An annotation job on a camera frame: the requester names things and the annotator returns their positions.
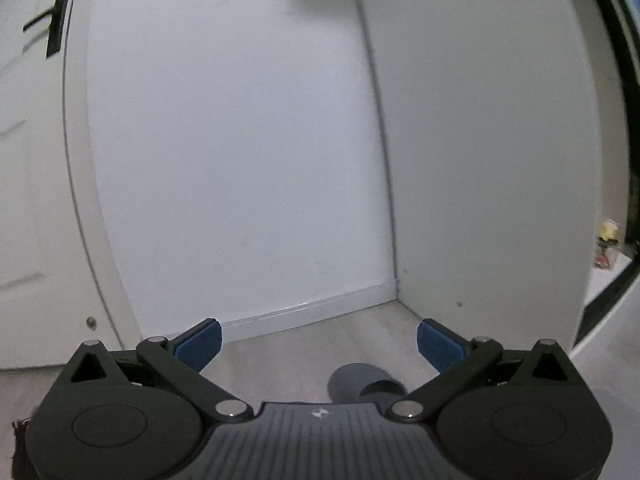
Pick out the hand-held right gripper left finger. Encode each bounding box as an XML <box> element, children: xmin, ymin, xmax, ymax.
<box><xmin>62</xmin><ymin>316</ymin><xmax>256</xmax><ymax>422</ymax></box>

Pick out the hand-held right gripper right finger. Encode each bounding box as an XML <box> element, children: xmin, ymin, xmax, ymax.
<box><xmin>385</xmin><ymin>316</ymin><xmax>578</xmax><ymax>422</ymax></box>

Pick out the grey slide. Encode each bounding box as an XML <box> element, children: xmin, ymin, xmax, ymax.
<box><xmin>325</xmin><ymin>361</ymin><xmax>407</xmax><ymax>406</ymax></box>

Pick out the white baseboard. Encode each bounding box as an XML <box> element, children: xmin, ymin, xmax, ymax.
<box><xmin>140</xmin><ymin>280</ymin><xmax>400</xmax><ymax>343</ymax></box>

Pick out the white door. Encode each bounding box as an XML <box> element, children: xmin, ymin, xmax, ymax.
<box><xmin>0</xmin><ymin>0</ymin><xmax>101</xmax><ymax>372</ymax></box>

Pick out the black frame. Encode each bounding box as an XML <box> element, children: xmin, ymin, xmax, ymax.
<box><xmin>572</xmin><ymin>0</ymin><xmax>640</xmax><ymax>353</ymax></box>

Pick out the white door frame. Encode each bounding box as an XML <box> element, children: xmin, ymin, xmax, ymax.
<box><xmin>62</xmin><ymin>0</ymin><xmax>143</xmax><ymax>368</ymax></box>

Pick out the black door handle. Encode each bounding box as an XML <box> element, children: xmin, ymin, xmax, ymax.
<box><xmin>22</xmin><ymin>0</ymin><xmax>71</xmax><ymax>58</ymax></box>

